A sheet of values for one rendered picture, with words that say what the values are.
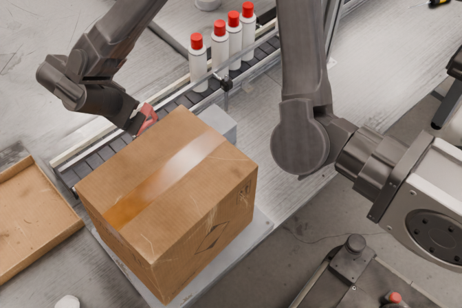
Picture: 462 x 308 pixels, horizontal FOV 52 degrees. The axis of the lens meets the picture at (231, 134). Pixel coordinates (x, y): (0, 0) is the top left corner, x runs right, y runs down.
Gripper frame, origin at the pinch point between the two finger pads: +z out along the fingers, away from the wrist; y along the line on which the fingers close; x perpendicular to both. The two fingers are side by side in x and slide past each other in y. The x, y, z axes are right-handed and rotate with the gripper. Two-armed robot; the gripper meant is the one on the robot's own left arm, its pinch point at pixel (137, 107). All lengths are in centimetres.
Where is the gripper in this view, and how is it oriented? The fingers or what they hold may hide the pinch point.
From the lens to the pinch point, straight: 103.6
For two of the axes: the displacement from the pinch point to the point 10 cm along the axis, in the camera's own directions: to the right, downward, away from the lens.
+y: -7.8, -5.1, 3.7
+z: 4.0, 0.6, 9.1
